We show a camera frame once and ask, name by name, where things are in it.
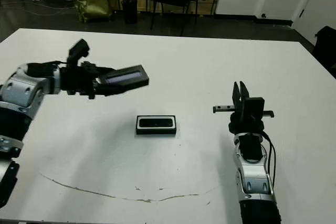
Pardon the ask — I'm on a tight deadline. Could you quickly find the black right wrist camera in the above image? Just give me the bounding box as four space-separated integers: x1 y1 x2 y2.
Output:
244 98 265 123

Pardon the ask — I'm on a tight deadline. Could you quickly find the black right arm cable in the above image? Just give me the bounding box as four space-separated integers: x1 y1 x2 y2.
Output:
259 129 277 188

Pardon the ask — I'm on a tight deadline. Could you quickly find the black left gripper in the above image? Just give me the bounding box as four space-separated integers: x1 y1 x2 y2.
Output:
59 61 130 100

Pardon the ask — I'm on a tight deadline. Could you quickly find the yellow-green sack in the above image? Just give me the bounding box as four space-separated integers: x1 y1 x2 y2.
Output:
74 0 113 23

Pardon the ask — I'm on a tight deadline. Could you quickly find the slim black camera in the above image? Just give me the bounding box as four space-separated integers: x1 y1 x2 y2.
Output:
139 118 174 129

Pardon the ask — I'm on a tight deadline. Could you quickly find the black waste bin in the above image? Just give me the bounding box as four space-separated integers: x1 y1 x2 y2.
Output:
121 0 138 25

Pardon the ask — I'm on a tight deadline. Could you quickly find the black box with white tray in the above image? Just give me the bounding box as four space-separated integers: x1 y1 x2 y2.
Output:
135 114 177 136

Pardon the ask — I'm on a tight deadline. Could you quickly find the black box lid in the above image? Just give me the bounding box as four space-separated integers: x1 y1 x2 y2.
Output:
104 65 151 88

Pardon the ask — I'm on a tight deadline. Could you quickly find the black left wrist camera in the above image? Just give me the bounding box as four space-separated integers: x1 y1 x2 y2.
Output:
66 38 91 65

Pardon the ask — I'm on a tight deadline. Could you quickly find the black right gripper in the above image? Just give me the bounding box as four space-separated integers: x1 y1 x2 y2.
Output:
213 81 275 133

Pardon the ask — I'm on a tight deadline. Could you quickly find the white floor cable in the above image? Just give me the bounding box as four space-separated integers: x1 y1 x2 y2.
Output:
0 0 76 17

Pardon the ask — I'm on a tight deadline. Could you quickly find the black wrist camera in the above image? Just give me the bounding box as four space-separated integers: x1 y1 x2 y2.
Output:
66 38 91 65
244 98 265 123

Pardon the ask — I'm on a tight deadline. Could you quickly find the black armchair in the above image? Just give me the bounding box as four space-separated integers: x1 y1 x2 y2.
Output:
312 25 336 79

